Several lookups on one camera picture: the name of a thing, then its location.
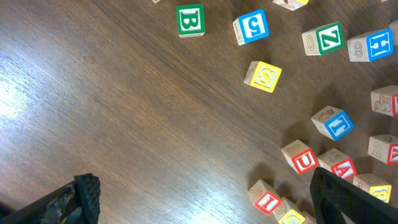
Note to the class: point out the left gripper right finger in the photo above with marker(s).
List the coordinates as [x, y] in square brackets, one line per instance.
[334, 198]

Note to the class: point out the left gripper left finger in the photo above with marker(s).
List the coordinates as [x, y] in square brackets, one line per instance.
[75, 202]

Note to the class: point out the red A block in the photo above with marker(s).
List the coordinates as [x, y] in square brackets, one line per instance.
[338, 163]

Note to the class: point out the yellow C block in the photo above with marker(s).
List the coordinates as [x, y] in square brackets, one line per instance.
[288, 213]

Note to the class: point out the red I block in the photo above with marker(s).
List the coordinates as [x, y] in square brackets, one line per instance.
[264, 197]

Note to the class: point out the green R block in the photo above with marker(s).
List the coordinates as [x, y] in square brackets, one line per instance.
[308, 219]

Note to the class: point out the yellow block centre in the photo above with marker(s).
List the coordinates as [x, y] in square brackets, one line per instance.
[373, 185]

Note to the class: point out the red U block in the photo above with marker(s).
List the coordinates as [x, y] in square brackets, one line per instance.
[300, 156]

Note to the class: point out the red Y block tilted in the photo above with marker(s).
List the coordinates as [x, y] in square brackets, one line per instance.
[383, 148]

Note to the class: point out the blue T block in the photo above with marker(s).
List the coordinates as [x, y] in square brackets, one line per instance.
[332, 122]

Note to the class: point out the red E block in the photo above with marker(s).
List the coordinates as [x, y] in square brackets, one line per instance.
[384, 100]

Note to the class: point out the yellow S block left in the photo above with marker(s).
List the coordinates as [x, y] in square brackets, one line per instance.
[263, 76]

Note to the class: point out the blue H block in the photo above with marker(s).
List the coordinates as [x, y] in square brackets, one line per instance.
[371, 46]

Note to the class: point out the green Z block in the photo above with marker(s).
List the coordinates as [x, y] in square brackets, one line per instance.
[324, 39]

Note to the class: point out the blue 5 block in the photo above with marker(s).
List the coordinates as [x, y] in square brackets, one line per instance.
[251, 27]

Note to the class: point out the yellow block upper left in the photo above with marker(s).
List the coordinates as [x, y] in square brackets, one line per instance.
[291, 5]

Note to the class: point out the green B block right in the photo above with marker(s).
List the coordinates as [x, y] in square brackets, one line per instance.
[190, 20]

